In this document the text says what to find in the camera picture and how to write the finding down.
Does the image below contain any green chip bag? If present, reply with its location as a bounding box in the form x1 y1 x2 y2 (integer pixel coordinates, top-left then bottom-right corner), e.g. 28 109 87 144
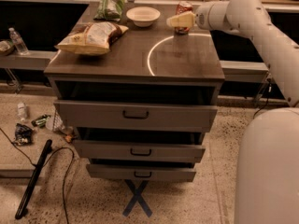
93 0 125 21

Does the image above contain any green can on floor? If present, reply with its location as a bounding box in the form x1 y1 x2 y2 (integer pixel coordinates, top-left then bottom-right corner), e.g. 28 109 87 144
31 114 50 128

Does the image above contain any black cable on floor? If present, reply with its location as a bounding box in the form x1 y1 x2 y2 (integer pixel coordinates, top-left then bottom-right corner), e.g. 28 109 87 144
0 128 77 224

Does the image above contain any red coke can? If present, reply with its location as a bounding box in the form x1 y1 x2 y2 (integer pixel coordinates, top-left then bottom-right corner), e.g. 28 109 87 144
175 1 192 35

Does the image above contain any grey drawer cabinet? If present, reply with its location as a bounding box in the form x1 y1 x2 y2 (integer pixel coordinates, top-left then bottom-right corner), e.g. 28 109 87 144
45 5 224 169

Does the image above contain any small bottle on floor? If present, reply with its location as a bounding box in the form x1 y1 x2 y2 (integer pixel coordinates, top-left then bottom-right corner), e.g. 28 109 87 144
17 102 28 121

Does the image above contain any white bowl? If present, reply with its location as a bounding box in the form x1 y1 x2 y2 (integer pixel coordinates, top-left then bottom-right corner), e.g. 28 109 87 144
126 7 161 27

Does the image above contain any black bar on floor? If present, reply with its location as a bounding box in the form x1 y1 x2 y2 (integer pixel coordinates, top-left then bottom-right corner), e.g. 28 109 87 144
15 139 52 219

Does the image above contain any grey drawer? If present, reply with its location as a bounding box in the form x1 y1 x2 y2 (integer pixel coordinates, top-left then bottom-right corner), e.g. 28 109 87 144
86 164 196 182
54 100 217 133
74 140 205 162

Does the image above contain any top grey drawer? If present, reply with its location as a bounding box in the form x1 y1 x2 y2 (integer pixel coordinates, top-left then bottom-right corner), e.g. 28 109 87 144
54 100 217 133

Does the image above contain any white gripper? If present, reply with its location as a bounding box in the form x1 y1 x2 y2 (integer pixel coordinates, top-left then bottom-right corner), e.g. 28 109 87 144
166 2 223 30

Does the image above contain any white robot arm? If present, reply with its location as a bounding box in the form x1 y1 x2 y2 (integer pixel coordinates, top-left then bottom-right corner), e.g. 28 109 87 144
166 0 299 224

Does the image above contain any blue tape cross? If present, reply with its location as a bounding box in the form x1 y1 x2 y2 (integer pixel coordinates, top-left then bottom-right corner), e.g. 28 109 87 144
122 179 152 217

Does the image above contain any dark snack bag on floor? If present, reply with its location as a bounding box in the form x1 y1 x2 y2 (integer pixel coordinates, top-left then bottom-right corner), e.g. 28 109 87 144
15 123 33 146

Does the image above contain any clear water bottle on ledge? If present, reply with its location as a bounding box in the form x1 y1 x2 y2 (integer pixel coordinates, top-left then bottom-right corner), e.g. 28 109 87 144
8 28 29 55

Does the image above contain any bottom grey drawer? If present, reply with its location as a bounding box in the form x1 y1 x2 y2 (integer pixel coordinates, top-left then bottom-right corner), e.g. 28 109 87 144
86 164 196 182

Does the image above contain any bowl on left ledge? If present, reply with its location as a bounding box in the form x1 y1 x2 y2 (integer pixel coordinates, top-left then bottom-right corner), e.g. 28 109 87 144
0 40 15 56

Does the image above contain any middle grey drawer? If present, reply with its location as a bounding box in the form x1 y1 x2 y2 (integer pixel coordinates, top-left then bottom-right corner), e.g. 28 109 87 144
74 140 205 162

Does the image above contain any clear plastic cup on floor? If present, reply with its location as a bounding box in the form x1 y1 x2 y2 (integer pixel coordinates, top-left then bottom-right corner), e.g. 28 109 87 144
46 112 73 135

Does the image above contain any brown chip bag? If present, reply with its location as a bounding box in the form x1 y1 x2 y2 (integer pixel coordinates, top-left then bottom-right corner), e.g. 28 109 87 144
55 21 128 56

